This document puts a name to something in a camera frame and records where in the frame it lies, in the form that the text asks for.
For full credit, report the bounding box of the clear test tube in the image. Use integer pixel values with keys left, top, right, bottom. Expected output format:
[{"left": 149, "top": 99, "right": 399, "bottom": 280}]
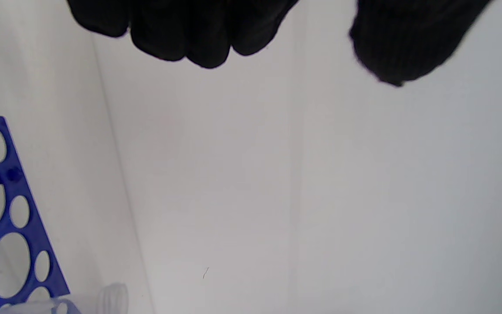
[{"left": 0, "top": 283, "right": 129, "bottom": 314}]

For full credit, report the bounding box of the person's left hand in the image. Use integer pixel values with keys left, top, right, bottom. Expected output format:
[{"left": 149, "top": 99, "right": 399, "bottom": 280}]
[{"left": 66, "top": 0, "right": 493, "bottom": 87}]

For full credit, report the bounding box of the blue test tube rack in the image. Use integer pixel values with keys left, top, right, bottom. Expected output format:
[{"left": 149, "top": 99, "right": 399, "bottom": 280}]
[{"left": 0, "top": 116, "right": 81, "bottom": 314}]

